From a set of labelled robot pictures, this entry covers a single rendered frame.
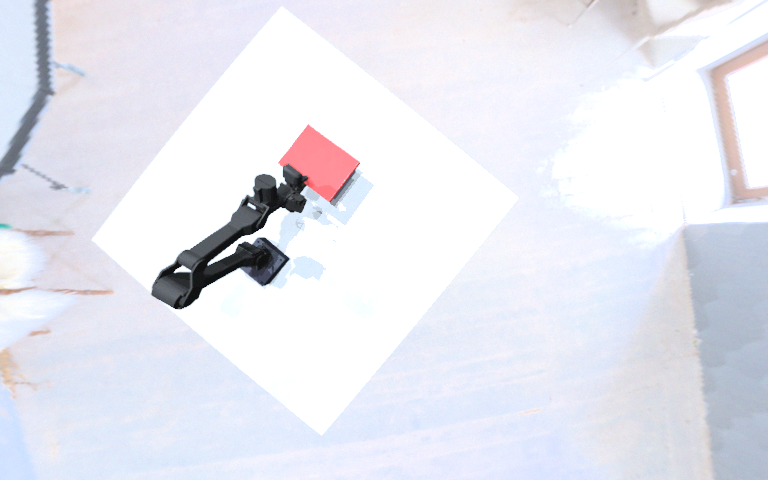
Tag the red square lid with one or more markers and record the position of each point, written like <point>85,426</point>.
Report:
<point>327,166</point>

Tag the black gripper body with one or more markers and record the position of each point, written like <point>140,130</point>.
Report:
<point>293,178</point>

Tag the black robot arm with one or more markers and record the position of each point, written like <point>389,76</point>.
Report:
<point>181,289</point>

